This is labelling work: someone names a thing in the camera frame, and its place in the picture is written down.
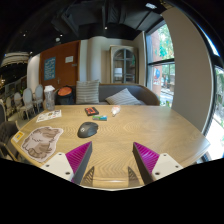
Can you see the small white sign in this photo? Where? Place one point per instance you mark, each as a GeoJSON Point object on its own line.
{"type": "Point", "coordinates": [69, 59]}

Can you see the grey curved sofa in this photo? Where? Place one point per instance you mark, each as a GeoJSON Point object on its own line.
{"type": "Point", "coordinates": [140, 90]}

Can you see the large black-framed window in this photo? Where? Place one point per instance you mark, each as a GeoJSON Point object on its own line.
{"type": "Point", "coordinates": [161, 61]}

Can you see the green and blue small pack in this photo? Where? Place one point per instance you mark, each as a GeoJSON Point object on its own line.
{"type": "Point", "coordinates": [99, 118]}

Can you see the flat-lying striped cushion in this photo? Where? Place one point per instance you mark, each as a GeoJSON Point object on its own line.
{"type": "Point", "coordinates": [122, 98]}

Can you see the blue poster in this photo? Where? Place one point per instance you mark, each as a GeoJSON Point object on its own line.
{"type": "Point", "coordinates": [50, 68]}

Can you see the black and red box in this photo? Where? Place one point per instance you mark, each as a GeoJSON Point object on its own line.
{"type": "Point", "coordinates": [91, 111]}

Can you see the cat-shaped mouse pad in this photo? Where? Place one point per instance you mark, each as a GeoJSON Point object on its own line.
{"type": "Point", "coordinates": [41, 143]}

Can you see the black and orange backpack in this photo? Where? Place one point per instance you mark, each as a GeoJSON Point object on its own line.
{"type": "Point", "coordinates": [65, 95]}

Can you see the small white squeeze bottle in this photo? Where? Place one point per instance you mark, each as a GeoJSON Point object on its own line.
{"type": "Point", "coordinates": [115, 110]}

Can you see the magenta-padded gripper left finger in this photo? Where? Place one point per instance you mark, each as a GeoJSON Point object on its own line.
{"type": "Point", "coordinates": [60, 164]}

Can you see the group of white chairs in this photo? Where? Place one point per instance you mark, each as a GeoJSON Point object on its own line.
{"type": "Point", "coordinates": [28, 98]}

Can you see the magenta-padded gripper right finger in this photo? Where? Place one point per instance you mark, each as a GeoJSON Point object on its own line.
{"type": "Point", "coordinates": [164, 165]}

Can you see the white sticker sheet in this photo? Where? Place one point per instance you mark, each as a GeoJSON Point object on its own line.
{"type": "Point", "coordinates": [48, 116]}

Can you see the black computer mouse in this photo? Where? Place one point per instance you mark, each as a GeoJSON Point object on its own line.
{"type": "Point", "coordinates": [87, 130]}

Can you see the brown wooden door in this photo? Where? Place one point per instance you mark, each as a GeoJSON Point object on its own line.
{"type": "Point", "coordinates": [66, 71]}

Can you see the yellow and white code card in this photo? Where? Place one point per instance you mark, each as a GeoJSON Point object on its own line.
{"type": "Point", "coordinates": [18, 136]}

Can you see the square striped cushion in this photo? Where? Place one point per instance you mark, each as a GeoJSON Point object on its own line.
{"type": "Point", "coordinates": [87, 92]}

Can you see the dark grey armchair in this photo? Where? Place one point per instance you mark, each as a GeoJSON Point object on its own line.
{"type": "Point", "coordinates": [7, 131]}

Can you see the arched glass-door cabinet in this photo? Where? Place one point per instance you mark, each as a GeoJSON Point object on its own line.
{"type": "Point", "coordinates": [124, 65]}

